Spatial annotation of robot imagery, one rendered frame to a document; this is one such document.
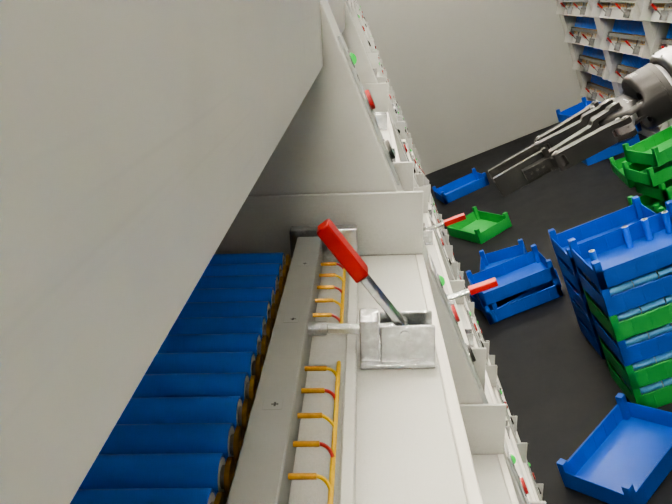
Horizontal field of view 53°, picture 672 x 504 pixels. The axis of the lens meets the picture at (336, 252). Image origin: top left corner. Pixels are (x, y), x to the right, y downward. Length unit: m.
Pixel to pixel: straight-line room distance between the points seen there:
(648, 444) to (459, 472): 1.69
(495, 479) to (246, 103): 0.47
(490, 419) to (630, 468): 1.34
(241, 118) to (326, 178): 0.35
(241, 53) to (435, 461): 0.20
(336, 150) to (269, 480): 0.30
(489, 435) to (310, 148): 0.29
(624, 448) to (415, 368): 1.63
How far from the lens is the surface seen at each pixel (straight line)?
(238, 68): 0.16
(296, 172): 0.50
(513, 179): 0.90
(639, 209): 2.36
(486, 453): 0.62
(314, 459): 0.30
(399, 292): 0.45
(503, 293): 2.64
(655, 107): 0.92
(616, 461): 1.94
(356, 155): 0.50
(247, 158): 0.16
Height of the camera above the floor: 1.29
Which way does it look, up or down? 18 degrees down
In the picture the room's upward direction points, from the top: 24 degrees counter-clockwise
